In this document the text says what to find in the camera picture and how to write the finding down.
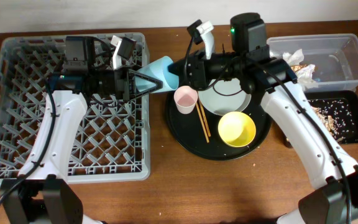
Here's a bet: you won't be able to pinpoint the blue cup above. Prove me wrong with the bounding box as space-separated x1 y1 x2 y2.
139 56 179 93

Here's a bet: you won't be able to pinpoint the pink cup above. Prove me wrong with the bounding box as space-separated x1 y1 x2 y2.
173 86 198 114

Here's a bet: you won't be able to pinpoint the grey round plate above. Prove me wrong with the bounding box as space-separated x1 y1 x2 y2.
198 78 251 116

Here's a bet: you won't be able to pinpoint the wooden chopstick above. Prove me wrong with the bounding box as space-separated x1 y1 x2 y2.
198 99 211 137
196 103 209 143

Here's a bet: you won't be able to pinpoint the yellow bowl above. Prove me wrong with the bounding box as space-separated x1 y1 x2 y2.
218 111 257 147

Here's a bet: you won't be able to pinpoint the gold snack wrapper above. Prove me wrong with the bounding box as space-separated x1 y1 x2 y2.
291 65 307 72

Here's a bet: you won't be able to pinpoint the white napkin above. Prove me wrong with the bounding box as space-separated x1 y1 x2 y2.
282 49 318 91

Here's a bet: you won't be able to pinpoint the food scraps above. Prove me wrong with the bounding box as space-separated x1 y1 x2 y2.
312 106 344 143

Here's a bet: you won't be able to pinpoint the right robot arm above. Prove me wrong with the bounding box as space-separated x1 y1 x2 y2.
168 12 358 223

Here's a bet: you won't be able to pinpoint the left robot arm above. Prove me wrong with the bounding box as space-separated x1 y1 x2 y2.
0 35 151 223

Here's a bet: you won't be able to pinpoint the grey dishwasher rack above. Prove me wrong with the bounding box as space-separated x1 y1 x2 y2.
0 35 151 184

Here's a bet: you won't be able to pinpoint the round black tray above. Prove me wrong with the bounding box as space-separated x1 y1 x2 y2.
165 92 272 161

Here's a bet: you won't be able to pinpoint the clear plastic bin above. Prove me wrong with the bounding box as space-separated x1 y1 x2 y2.
267 34 358 93

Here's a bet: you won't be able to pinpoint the black rectangular tray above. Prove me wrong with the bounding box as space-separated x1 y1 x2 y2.
306 90 358 144

